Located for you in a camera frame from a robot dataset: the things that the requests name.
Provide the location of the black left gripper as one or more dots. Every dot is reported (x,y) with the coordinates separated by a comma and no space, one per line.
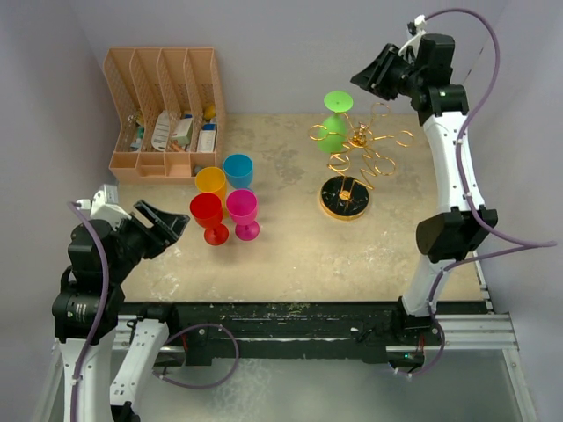
(164,229)

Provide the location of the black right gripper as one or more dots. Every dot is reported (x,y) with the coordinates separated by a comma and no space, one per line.
(371,77)

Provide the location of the red wine glass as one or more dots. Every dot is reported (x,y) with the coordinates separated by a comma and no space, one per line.
(207,210)

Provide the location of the yellow wine glass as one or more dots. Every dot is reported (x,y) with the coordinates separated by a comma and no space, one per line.
(213,180)

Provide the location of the green wine glass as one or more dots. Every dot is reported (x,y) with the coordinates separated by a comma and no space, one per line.
(333,130)

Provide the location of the pink wine glass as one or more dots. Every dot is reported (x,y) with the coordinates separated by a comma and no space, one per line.
(242,205)

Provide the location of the blue wine glass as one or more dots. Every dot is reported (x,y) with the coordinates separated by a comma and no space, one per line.
(238,169)

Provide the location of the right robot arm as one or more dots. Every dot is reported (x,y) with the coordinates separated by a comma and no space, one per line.
(421,70)

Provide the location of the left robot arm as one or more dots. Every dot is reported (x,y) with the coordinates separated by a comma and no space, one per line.
(105,247)

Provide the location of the white medicine box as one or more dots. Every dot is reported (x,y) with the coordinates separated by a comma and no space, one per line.
(182,133)

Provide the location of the white blister pack box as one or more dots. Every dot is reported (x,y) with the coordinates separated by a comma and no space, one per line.
(207,138)

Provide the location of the yellow small object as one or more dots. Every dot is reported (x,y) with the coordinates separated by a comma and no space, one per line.
(209,112)

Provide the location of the peach desk organizer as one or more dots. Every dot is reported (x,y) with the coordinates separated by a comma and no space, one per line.
(171,109)

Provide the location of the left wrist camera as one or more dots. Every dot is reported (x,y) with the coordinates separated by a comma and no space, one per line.
(104,205)

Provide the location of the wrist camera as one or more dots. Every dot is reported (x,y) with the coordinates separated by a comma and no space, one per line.
(415,29)
(104,205)

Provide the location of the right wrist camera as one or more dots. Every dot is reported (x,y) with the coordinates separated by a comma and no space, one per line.
(415,29)

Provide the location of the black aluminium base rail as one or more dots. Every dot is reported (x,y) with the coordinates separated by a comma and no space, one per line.
(372,332)

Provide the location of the gold wire glass rack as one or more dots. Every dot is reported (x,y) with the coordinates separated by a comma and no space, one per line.
(346,194)

